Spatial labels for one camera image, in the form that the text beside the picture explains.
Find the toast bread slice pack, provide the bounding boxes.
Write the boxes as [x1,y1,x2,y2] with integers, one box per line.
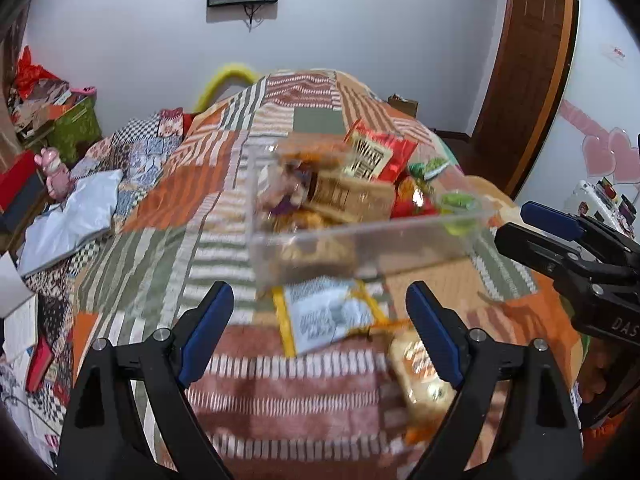
[388,327,456,445]

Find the red instant noodle snack bag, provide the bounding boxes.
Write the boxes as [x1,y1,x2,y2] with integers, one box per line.
[343,119,418,183]

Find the brown cookie snack bag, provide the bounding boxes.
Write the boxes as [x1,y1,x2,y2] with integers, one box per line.
[304,170,396,223]

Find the orange fried snack bag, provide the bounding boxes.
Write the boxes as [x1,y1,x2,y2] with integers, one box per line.
[273,133,352,170]

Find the green jelly cup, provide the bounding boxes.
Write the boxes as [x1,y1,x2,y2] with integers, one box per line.
[436,190,483,236]

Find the white open book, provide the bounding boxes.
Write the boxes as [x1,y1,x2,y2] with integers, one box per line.
[1,252,38,362]

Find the patchwork striped blanket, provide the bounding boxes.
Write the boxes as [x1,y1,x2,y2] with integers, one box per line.
[29,68,586,480]

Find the wooden door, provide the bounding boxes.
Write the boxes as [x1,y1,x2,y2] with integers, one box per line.
[472,0,578,197]

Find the light blue pillow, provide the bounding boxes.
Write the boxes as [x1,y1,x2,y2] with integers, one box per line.
[17,170,122,278]

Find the white yellow snack bag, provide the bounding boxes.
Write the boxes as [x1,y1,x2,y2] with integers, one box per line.
[271,276,394,358]

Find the cardboard box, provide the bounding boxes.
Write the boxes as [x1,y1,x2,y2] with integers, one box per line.
[387,94,419,118]

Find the pink plush toy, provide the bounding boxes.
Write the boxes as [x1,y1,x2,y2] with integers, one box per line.
[34,148,75,203]

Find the red flat box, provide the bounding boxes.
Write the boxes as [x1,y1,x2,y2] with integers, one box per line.
[0,151,37,212]

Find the clear plastic storage box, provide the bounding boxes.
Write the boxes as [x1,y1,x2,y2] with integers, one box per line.
[246,145,491,292]

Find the green storage box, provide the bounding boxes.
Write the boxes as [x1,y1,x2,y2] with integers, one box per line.
[47,96,102,167]

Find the red paper bag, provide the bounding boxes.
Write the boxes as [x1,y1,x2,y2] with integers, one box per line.
[14,46,61,101]

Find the yellow plush ring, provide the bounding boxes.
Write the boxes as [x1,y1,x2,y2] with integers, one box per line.
[192,62,264,114]

